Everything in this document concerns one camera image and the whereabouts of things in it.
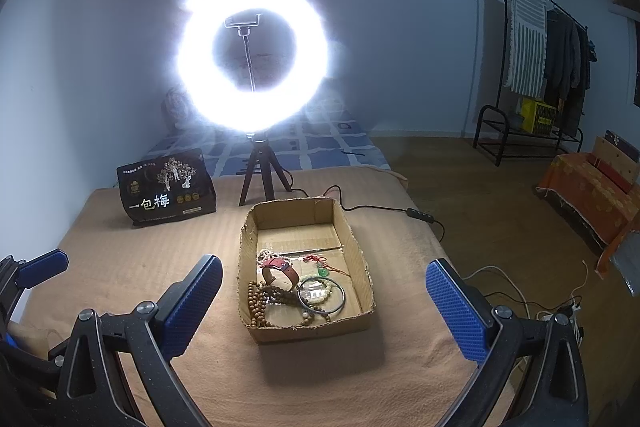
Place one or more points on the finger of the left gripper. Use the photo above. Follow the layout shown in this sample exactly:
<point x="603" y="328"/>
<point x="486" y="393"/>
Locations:
<point x="36" y="271"/>

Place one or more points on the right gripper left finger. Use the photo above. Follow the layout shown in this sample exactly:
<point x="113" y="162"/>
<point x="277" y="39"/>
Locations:
<point x="184" y="305"/>

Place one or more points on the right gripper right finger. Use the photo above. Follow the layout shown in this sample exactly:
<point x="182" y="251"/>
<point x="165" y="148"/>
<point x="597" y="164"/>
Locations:
<point x="465" y="311"/>

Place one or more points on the blue thin bangle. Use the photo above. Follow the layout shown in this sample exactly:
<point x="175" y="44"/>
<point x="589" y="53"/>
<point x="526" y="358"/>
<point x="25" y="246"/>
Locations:
<point x="321" y="296"/>

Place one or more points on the red cord green pendant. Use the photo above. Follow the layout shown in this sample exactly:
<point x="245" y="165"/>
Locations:
<point x="323" y="266"/>

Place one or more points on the black snack bag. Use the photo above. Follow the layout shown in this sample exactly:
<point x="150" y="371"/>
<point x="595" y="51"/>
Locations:
<point x="166" y="189"/>

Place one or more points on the open cardboard box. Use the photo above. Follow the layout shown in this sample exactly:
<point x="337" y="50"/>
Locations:
<point x="274" y="239"/>

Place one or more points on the orange cloth covered box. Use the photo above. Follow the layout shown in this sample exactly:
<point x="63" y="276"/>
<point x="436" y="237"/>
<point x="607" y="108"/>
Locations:
<point x="609" y="213"/>

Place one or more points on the black tripod stand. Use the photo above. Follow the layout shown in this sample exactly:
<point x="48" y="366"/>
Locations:
<point x="262" y="156"/>

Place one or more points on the folded floral quilt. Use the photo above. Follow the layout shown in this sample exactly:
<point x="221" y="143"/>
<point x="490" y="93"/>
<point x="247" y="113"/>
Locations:
<point x="178" y="111"/>

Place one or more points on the yellow crate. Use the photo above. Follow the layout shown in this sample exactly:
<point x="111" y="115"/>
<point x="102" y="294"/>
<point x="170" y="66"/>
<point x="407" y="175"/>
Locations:
<point x="537" y="118"/>

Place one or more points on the cardboard box with red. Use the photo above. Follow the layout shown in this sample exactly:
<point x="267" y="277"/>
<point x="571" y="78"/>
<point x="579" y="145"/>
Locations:
<point x="617" y="159"/>

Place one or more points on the blue patterned bed sheet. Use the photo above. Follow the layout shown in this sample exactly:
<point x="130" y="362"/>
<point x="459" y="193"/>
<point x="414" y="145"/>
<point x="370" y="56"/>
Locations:
<point x="324" y="135"/>

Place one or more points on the white striped hanging cloth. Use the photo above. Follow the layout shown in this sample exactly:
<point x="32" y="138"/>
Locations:
<point x="527" y="47"/>

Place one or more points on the black clothes rack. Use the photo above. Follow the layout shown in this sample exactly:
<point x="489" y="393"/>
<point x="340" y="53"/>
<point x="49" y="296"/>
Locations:
<point x="498" y="126"/>

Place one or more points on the dark hanging clothes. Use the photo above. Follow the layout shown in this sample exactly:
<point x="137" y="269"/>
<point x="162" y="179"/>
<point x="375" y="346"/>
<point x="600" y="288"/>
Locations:
<point x="567" y="73"/>

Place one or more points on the white ring light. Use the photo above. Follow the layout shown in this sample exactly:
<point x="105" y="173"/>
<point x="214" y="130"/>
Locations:
<point x="290" y="54"/>

